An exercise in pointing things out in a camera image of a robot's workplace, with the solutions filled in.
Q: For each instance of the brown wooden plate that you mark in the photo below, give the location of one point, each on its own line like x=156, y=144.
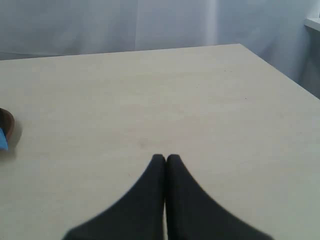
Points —
x=7, y=123

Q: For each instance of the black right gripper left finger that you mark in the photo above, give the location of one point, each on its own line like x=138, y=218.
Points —
x=138, y=215

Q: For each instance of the blue chips bag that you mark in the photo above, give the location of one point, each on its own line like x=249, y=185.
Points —
x=3, y=141

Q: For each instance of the white ledge at right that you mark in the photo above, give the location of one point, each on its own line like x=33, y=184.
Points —
x=313, y=23

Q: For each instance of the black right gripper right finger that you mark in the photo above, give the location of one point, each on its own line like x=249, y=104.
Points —
x=191, y=214

